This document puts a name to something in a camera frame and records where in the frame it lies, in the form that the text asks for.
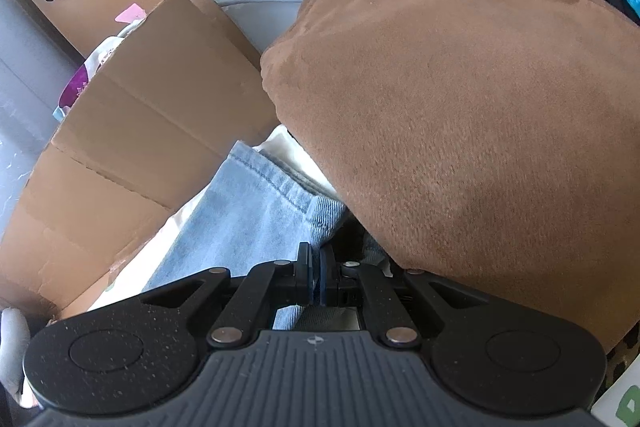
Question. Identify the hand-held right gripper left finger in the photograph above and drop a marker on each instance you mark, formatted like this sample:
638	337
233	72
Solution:
306	279

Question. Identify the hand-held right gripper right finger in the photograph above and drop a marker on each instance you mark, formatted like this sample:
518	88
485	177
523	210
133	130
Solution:
330	282

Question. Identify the blue denim pants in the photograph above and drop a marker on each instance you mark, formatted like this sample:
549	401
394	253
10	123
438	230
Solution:
240	217

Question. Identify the printed cream blanket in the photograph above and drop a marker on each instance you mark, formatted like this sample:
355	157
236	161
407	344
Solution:
287	152

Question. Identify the brown suede cloth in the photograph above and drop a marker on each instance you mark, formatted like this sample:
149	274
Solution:
475	107

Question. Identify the cardboard box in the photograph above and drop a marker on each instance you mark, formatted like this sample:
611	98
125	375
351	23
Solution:
125	132

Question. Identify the light grey cloth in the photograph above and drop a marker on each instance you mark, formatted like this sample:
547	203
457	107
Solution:
12	347

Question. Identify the purple white plastic bag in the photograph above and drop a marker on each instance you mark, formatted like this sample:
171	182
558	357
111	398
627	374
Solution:
75	82

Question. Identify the leopard print cloth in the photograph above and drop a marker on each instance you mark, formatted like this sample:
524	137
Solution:
627	357

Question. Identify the white green box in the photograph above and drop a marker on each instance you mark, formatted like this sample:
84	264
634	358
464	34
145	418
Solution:
625	407

